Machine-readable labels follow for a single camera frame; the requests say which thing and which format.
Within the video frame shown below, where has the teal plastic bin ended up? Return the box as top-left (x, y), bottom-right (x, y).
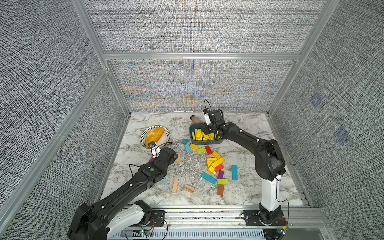
top-left (190, 123), bottom-right (223, 145)

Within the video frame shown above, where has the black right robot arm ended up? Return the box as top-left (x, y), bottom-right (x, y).
top-left (203, 108), bottom-right (286, 214)

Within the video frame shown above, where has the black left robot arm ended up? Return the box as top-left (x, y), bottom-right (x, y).
top-left (68, 148), bottom-right (178, 240)

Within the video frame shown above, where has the natural wood block centre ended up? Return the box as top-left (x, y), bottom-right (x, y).
top-left (175, 153), bottom-right (181, 163)

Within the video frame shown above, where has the patterned white plate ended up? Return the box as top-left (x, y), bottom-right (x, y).
top-left (140, 126), bottom-right (171, 149)

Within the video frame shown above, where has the light blue flat block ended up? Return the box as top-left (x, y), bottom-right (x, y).
top-left (185, 144), bottom-right (192, 153)

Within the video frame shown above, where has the spice jar with black cap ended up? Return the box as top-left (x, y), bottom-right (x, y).
top-left (190, 115), bottom-right (203, 124)

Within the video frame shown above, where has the orange sesame bread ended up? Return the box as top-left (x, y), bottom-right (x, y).
top-left (145, 127), bottom-right (165, 148)

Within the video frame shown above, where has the red long block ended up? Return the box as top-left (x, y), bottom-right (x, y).
top-left (205, 146), bottom-right (213, 155)

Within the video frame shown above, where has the natural wood block front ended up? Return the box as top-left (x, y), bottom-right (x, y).
top-left (172, 179), bottom-right (179, 194)

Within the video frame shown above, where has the natural wood arch block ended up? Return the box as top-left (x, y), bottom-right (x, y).
top-left (183, 185), bottom-right (195, 194)

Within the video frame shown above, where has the red block lower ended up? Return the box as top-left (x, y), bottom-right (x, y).
top-left (215, 164), bottom-right (224, 173)

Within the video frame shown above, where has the teal flat block front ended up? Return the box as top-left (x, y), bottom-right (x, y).
top-left (202, 173), bottom-right (217, 185)

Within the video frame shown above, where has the teal long block right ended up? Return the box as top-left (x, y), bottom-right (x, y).
top-left (232, 165), bottom-right (238, 181)

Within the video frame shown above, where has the purple block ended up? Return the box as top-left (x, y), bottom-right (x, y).
top-left (217, 171), bottom-right (225, 180)

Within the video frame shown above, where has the lime green block front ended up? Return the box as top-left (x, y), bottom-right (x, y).
top-left (217, 179), bottom-right (229, 185)

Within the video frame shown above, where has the orange brown block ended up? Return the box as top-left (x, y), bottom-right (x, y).
top-left (217, 185), bottom-right (225, 196)

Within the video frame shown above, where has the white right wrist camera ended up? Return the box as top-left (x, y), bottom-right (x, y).
top-left (203, 108), bottom-right (211, 125)

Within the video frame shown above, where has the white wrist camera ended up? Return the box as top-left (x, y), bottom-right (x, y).
top-left (148, 141), bottom-right (161, 157)
top-left (203, 108), bottom-right (211, 125)

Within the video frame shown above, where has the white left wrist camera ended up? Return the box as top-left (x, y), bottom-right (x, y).
top-left (148, 141), bottom-right (161, 157)

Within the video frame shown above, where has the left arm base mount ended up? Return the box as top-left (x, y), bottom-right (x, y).
top-left (127, 200), bottom-right (165, 227)

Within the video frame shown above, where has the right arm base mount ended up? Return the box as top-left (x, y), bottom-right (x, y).
top-left (241, 210), bottom-right (287, 227)

